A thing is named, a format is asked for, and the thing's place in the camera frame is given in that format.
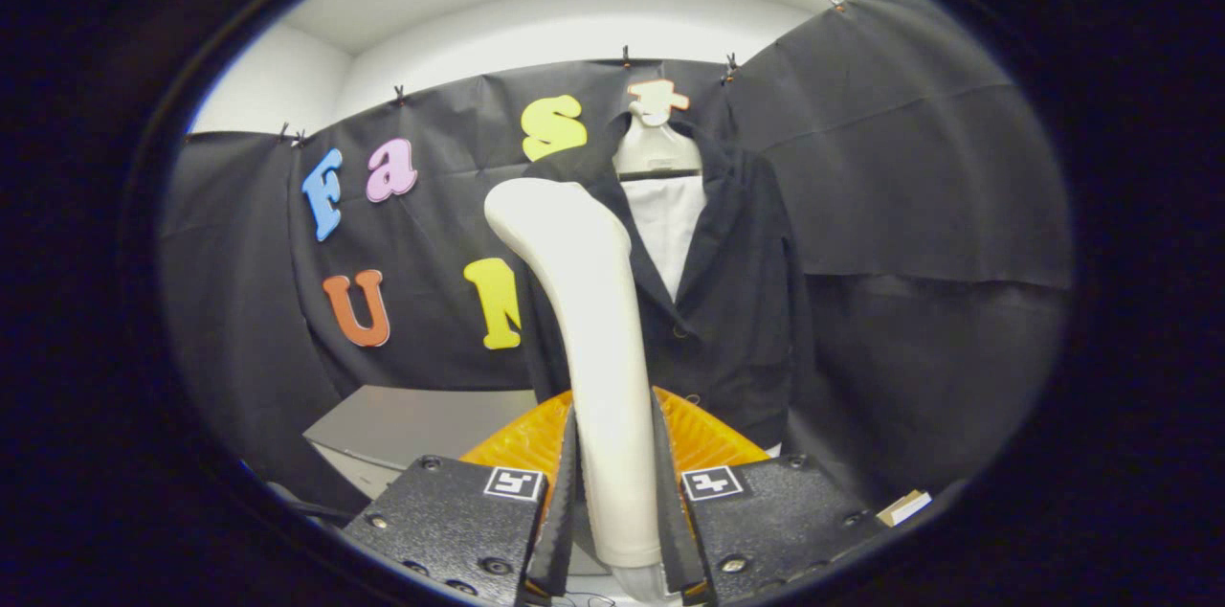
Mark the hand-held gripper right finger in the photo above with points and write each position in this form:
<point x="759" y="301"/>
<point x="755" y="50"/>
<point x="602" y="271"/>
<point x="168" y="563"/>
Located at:
<point x="670" y="521"/>

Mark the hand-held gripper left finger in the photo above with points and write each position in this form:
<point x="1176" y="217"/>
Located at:
<point x="563" y="516"/>

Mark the white garment steamer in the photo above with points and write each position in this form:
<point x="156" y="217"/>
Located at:
<point x="593" y="320"/>

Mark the black button jacket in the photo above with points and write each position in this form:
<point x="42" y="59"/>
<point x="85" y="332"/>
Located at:
<point x="737" y="301"/>

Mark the grey cabinet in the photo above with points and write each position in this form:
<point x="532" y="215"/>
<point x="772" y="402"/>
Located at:
<point x="412" y="420"/>

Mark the brown cardboard box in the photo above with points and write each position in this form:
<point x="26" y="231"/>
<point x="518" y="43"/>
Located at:
<point x="904" y="506"/>

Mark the white mannequin torso with stand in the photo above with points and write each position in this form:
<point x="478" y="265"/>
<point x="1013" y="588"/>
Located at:
<point x="670" y="224"/>

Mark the black backdrop cloth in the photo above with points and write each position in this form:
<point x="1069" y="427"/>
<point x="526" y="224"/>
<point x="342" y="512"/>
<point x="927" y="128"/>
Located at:
<point x="909" y="205"/>

